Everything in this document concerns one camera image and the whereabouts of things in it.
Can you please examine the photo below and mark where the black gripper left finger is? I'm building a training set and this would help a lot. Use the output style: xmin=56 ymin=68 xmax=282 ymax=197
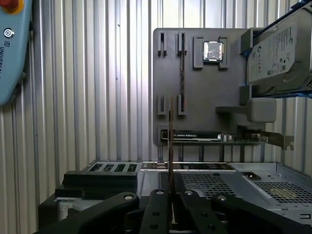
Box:
xmin=34 ymin=172 xmax=171 ymax=234

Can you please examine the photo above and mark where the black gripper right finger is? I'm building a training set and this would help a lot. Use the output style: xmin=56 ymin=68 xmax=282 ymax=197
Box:
xmin=173 ymin=172 xmax=312 ymax=234

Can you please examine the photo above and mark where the blue RAM stick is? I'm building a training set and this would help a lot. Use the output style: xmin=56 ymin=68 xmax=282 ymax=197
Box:
xmin=167 ymin=96 xmax=176 ymax=195

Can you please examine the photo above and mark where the purple port panel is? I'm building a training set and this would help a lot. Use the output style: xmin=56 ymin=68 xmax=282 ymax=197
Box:
xmin=140 ymin=162 xmax=236 ymax=171

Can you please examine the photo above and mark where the graphics card with black cooler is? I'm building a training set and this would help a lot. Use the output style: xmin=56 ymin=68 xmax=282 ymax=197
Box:
xmin=159 ymin=126 xmax=295 ymax=151

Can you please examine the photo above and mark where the black open PC case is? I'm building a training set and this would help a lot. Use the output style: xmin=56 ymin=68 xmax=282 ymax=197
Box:
xmin=38 ymin=159 xmax=312 ymax=234

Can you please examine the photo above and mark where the grey power supply unit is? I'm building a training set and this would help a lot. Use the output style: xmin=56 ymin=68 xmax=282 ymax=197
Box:
xmin=241 ymin=170 xmax=312 ymax=210

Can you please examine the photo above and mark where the grey plastic parts rack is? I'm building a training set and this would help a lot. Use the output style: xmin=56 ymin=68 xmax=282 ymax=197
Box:
xmin=152 ymin=27 xmax=278 ymax=147

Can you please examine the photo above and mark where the silver CPU chip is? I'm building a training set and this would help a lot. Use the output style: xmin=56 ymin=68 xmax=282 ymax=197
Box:
xmin=202 ymin=40 xmax=224 ymax=61

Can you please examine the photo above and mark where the hard disk in blue carrier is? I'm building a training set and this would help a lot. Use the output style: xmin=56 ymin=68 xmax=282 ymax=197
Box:
xmin=240 ymin=0 xmax=312 ymax=99

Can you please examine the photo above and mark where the pale blue teach pendant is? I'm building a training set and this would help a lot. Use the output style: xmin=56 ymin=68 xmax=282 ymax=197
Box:
xmin=0 ymin=0 xmax=34 ymax=107

